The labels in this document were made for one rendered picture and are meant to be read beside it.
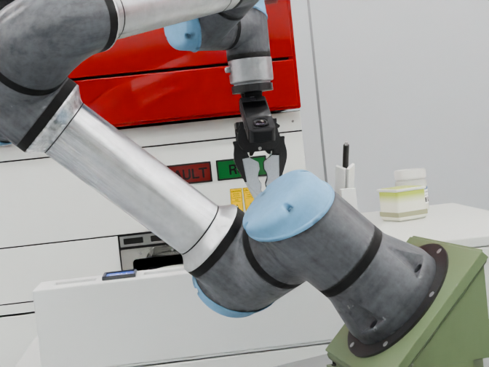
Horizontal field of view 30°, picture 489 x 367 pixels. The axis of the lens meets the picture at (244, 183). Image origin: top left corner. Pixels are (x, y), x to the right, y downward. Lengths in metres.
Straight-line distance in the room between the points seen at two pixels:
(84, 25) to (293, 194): 0.33
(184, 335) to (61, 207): 0.70
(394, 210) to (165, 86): 0.59
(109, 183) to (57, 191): 0.92
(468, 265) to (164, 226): 0.40
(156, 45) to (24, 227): 0.52
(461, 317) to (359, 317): 0.13
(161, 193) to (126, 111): 0.86
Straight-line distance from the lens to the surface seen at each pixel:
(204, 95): 2.08
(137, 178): 1.23
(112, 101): 2.08
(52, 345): 1.55
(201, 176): 2.12
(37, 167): 2.15
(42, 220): 2.15
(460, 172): 3.79
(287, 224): 1.16
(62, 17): 1.14
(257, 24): 1.55
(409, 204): 1.91
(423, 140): 3.74
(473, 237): 1.59
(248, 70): 1.54
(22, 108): 1.20
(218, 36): 1.48
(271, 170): 1.55
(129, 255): 2.13
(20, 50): 1.14
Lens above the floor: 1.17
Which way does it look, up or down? 3 degrees down
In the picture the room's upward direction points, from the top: 6 degrees counter-clockwise
